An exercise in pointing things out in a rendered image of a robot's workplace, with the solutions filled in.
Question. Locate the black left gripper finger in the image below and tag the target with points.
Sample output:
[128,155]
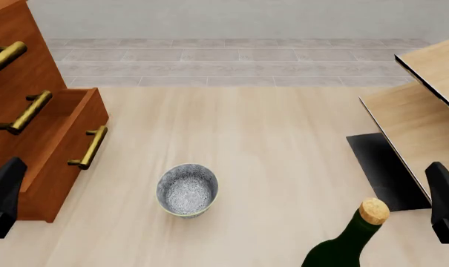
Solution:
[5,186]

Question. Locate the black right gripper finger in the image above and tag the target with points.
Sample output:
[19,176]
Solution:
[445,194]

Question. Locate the wooden drawer, open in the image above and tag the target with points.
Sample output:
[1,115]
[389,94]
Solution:
[61,184]

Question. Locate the wooden drawer, closed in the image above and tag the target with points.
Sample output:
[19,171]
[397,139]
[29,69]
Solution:
[46,80]

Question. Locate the wooden cabinet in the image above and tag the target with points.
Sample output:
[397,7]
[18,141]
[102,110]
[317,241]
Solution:
[1,4]

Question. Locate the pale wooden shelf, black panel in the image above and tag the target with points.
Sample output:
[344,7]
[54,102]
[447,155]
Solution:
[417,119]

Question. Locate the dark green corked bottle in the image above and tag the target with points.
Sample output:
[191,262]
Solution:
[348,244]

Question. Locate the blue-white patterned bowl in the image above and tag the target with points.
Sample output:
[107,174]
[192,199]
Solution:
[187,192]

